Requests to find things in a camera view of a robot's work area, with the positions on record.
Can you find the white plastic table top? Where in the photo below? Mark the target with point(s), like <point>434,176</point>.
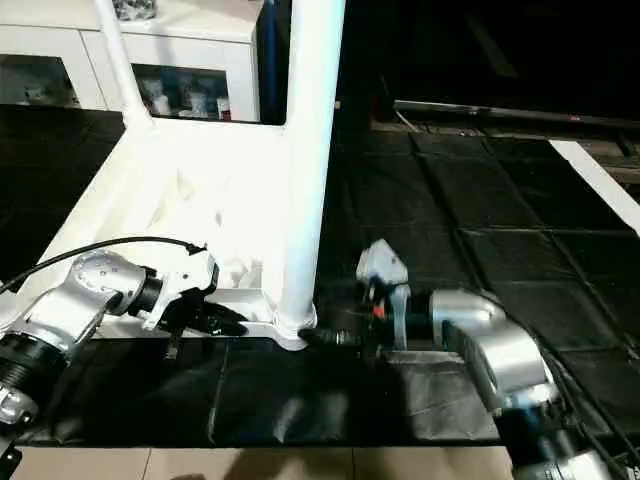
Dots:
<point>180,200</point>

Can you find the white plastic table leg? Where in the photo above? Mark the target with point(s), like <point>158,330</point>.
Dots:
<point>310,150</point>
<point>120,70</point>

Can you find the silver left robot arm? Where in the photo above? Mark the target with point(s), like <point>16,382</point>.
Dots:
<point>70,310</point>

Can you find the black work mat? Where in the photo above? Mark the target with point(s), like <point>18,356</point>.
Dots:
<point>480,260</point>

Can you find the white flat board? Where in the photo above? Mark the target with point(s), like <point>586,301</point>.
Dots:
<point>600,180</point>

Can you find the white glass-door cabinet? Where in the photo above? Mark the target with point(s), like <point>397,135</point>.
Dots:
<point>180,45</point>

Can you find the small silver ornament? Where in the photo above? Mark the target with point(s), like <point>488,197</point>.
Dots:
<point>136,8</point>

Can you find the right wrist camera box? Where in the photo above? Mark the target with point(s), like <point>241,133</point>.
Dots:
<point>380,262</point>

